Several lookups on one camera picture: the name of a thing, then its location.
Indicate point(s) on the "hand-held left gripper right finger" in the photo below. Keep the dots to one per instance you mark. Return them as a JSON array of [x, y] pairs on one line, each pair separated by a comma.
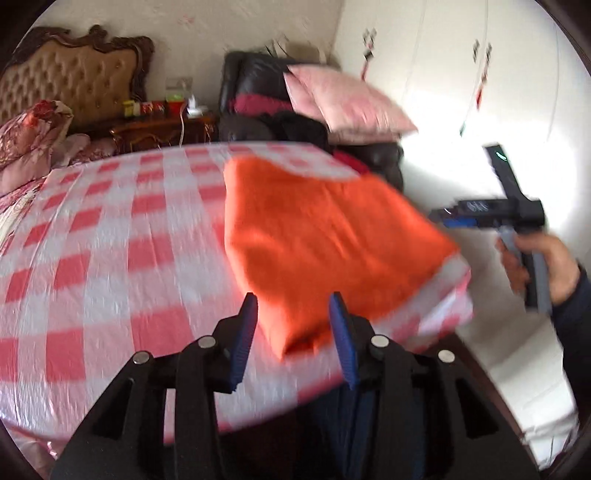
[[344, 341]]

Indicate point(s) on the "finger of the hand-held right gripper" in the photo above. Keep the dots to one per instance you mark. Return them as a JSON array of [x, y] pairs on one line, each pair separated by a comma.
[[455, 222]]

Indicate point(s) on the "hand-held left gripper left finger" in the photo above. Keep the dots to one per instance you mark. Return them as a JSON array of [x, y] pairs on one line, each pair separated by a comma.
[[244, 332]]

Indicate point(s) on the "orange pants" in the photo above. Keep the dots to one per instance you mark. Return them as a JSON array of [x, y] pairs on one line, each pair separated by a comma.
[[323, 240]]

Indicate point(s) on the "person's right forearm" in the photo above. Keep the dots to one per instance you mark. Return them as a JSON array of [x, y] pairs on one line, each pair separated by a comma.
[[572, 332]]

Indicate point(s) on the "person's right hand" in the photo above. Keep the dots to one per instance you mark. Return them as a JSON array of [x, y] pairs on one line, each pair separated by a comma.
[[558, 263]]

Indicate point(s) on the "red folded blanket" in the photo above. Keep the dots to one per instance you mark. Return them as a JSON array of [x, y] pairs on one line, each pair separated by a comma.
[[351, 161]]

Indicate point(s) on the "pink satin pillow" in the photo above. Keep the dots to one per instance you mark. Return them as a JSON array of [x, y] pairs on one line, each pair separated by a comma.
[[351, 101], [364, 137]]

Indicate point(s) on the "white wardrobe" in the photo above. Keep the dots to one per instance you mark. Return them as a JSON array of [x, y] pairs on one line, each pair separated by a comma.
[[438, 92]]

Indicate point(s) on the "pink checkered bed cover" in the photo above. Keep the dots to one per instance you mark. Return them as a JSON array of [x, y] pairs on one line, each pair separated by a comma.
[[115, 230]]

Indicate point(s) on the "carved wooden nightstand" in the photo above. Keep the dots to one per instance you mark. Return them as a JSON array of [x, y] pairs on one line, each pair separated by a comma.
[[152, 133]]

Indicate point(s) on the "magenta cushion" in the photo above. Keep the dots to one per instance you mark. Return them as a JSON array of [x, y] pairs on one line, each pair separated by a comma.
[[258, 104]]

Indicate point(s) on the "white tissue box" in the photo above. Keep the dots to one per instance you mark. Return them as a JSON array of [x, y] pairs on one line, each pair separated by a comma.
[[196, 107]]

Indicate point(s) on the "red tin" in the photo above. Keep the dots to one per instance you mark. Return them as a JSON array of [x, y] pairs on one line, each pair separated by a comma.
[[153, 107]]

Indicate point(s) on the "pink patterned bed pillow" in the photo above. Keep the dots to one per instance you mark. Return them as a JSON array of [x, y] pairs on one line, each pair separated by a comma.
[[83, 150]]

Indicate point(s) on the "yellow box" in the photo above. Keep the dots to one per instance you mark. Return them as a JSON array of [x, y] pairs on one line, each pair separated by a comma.
[[131, 108]]

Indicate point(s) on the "black leather armchair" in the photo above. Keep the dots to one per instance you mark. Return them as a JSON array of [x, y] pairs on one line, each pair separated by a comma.
[[249, 74]]

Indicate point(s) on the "red floral bedding pillow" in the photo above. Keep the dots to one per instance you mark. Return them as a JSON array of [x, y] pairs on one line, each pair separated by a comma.
[[32, 129]]

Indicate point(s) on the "tufted carved wooden headboard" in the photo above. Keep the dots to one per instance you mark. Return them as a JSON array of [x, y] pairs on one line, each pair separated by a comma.
[[69, 74]]

